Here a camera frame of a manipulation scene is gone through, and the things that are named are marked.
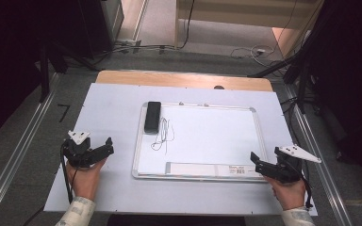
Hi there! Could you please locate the silver-framed whiteboard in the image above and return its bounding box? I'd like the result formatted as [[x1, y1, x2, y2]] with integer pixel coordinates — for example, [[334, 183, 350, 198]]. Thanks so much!
[[130, 101, 270, 184]]

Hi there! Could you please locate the person's right hand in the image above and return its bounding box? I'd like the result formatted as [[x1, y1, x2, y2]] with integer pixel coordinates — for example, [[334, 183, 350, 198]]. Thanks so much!
[[263, 175, 307, 212]]

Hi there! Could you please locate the person's left hand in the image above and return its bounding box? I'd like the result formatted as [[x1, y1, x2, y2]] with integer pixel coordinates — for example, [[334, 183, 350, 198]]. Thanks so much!
[[65, 157, 108, 202]]

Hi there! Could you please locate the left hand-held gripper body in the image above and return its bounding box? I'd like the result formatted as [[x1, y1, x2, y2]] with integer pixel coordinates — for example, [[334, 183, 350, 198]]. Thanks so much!
[[60, 130, 92, 169]]

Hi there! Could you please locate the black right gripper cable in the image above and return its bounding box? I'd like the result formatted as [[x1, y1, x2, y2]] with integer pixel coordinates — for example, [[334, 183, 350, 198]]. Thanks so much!
[[298, 163, 314, 210]]

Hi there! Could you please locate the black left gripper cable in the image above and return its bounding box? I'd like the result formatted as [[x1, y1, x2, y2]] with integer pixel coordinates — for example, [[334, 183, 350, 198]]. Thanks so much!
[[59, 142, 80, 204]]

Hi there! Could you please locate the black whiteboard eraser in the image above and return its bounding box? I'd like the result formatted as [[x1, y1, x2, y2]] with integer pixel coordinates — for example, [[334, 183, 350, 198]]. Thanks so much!
[[143, 101, 163, 136]]

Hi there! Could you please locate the aluminium floor rail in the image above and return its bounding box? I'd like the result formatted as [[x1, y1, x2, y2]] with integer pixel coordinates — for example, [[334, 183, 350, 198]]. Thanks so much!
[[284, 84, 354, 226], [0, 73, 60, 224]]

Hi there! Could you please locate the white floor cable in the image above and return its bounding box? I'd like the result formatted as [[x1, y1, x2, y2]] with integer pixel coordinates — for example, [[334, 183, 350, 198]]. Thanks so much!
[[230, 44, 277, 68]]

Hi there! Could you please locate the dark curtain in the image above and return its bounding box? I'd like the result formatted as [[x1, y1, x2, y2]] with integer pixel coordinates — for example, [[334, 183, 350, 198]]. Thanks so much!
[[307, 0, 362, 192], [0, 0, 116, 149]]

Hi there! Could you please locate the black metal stand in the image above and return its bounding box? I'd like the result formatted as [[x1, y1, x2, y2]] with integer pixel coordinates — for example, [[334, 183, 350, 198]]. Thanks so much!
[[247, 29, 320, 115], [37, 39, 102, 104]]

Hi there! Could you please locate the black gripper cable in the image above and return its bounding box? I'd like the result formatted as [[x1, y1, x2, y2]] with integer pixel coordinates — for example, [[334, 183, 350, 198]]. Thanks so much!
[[59, 142, 80, 204], [298, 163, 314, 210]]

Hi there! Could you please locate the black hanging cable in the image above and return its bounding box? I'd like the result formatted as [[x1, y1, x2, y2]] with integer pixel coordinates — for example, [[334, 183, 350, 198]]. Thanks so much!
[[178, 0, 197, 50]]

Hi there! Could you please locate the light wooden furniture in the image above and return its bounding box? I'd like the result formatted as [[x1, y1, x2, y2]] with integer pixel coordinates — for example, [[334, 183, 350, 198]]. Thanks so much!
[[173, 0, 325, 50]]

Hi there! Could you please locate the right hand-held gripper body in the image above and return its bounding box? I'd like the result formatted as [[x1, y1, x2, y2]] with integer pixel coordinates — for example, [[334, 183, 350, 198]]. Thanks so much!
[[273, 144, 322, 185]]

